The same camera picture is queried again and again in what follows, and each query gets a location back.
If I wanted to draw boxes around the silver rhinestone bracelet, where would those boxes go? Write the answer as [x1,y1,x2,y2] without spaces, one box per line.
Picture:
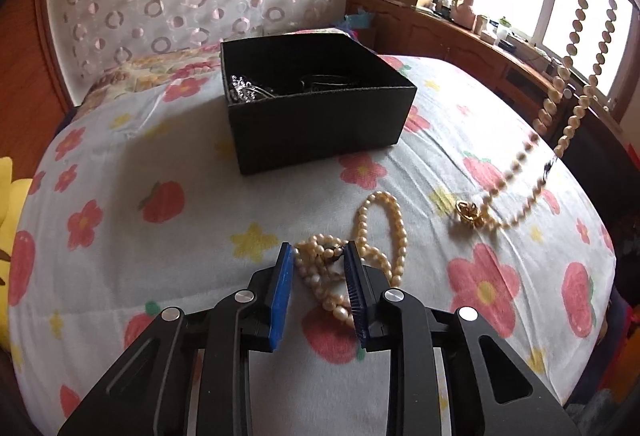
[228,73,274,105]

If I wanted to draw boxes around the floral quilt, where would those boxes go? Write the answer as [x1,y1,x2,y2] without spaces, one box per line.
[81,41,227,106]

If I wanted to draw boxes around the black cardboard box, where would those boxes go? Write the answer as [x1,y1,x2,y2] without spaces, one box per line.
[220,32,418,176]

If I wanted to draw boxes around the blue bag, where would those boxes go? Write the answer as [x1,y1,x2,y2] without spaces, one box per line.
[342,11,377,31]

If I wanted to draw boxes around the white bottle with green cap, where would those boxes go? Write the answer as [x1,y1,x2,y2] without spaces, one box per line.
[494,16,514,48]

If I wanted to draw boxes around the yellow plush toy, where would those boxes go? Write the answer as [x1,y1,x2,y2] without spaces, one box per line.
[0,156,37,348]

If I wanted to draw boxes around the pearl necklace with gold clasp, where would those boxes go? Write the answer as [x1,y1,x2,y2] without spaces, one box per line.
[452,0,624,238]

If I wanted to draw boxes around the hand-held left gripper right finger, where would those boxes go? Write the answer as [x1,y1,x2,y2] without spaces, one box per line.
[342,240,584,436]

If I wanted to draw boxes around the brown wooden wardrobe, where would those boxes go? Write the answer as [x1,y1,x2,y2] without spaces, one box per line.
[0,0,77,163]

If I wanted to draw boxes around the thin metal bangles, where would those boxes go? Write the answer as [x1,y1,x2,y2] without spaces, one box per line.
[289,71,362,93]

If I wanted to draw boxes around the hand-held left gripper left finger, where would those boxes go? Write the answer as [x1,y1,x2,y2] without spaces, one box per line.
[57,242,296,436]

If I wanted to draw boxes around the long wooden cabinet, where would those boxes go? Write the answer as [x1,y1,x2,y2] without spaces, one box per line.
[344,0,627,133]

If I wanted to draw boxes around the cream pearl necklace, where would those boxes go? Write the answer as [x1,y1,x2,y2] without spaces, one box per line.
[294,191,409,325]

